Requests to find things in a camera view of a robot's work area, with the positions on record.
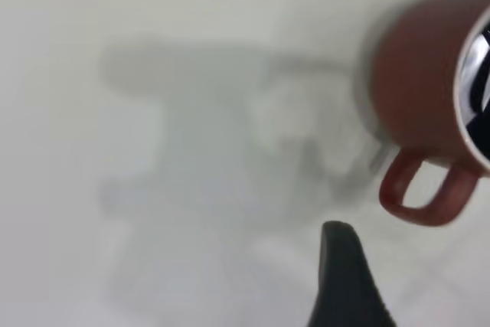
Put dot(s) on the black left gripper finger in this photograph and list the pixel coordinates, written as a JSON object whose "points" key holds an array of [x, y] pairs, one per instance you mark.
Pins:
{"points": [[344, 285]]}

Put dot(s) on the red ceramic cup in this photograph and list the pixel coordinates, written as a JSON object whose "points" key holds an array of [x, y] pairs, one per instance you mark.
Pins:
{"points": [[417, 82]]}

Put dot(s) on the dark coffee liquid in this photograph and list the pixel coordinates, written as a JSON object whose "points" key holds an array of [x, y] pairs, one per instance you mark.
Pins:
{"points": [[476, 86]]}

